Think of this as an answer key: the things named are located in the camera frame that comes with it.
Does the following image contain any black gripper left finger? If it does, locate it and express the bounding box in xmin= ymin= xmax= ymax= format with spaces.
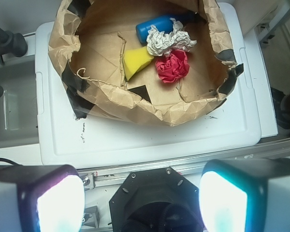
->
xmin=0 ymin=165 xmax=85 ymax=232

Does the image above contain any aluminium rail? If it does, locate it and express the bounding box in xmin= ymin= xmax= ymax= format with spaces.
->
xmin=77 ymin=137 xmax=290 ymax=189

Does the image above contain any white crumpled paper ball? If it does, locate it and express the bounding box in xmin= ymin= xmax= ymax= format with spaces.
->
xmin=146 ymin=18 xmax=197 ymax=57

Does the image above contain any black octagonal mount plate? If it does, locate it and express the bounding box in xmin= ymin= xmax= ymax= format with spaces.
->
xmin=109 ymin=167 xmax=204 ymax=232

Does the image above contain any red crumpled paper ball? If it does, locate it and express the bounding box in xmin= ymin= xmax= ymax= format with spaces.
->
xmin=155 ymin=50 xmax=190 ymax=84

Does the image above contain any yellow sponge wedge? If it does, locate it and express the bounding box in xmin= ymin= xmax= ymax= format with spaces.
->
xmin=122 ymin=46 xmax=154 ymax=81

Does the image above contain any black clamp knob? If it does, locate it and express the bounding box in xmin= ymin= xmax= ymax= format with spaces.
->
xmin=0 ymin=28 xmax=28 ymax=65

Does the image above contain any clear plastic bin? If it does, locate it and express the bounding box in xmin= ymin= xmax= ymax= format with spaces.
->
xmin=0 ymin=56 xmax=39 ymax=148

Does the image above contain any white plastic bin lid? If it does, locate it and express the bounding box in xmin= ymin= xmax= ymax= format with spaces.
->
xmin=35 ymin=2 xmax=261 ymax=169

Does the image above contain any blue plastic bottle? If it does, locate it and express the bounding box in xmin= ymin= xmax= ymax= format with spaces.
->
xmin=136 ymin=11 xmax=195 ymax=44

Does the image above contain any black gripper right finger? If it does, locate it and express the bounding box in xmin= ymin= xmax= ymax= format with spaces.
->
xmin=199 ymin=158 xmax=290 ymax=232

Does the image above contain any brown paper bag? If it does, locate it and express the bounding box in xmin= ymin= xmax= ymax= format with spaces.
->
xmin=48 ymin=0 xmax=244 ymax=126

